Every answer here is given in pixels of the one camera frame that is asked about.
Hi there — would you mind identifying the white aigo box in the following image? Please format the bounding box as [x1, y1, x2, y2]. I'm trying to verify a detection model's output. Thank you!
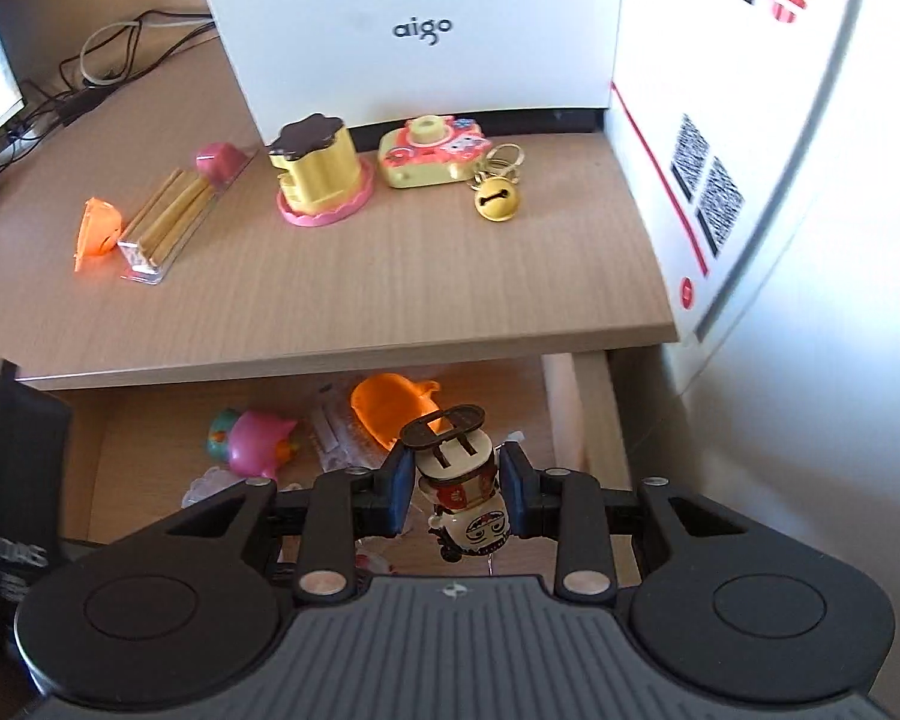
[206, 0, 859, 335]

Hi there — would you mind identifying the clear barcode blister pack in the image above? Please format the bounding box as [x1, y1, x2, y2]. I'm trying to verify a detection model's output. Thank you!
[308, 383, 386, 473]

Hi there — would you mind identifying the wooden drawer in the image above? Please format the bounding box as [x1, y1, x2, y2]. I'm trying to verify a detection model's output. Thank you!
[59, 353, 631, 543]

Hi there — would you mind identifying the white cable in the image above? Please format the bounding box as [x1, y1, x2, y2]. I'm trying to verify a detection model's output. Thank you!
[79, 18, 213, 90]

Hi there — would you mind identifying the orange plastic scoop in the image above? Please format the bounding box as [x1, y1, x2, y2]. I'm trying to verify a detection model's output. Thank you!
[349, 372, 440, 450]

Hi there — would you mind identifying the biscuit sticks pack pink eraser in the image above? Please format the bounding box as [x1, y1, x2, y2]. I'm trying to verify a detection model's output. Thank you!
[118, 142, 253, 286]

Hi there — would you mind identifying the black cable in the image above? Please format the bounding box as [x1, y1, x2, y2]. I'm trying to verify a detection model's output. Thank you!
[0, 8, 219, 166]

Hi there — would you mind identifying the pink pig toy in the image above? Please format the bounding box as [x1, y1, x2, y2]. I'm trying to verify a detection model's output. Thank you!
[206, 408, 299, 479]

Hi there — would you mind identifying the yellow brown flower-lid toy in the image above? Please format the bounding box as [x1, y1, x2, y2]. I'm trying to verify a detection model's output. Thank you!
[268, 112, 374, 227]

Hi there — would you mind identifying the white lace scrunchie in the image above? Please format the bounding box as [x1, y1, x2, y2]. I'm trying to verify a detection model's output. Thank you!
[182, 466, 244, 509]

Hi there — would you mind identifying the pink yellow toy camera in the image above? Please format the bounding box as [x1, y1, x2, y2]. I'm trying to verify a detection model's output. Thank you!
[377, 114, 491, 188]

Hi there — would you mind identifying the panda figure keychain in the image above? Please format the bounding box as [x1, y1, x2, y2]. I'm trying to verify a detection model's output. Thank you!
[400, 405, 510, 564]

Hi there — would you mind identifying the small orange plastic piece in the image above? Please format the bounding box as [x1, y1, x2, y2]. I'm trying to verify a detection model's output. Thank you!
[74, 197, 123, 273]

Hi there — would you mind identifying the yellow bell keychain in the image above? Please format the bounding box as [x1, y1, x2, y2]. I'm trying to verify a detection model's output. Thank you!
[470, 143, 525, 223]

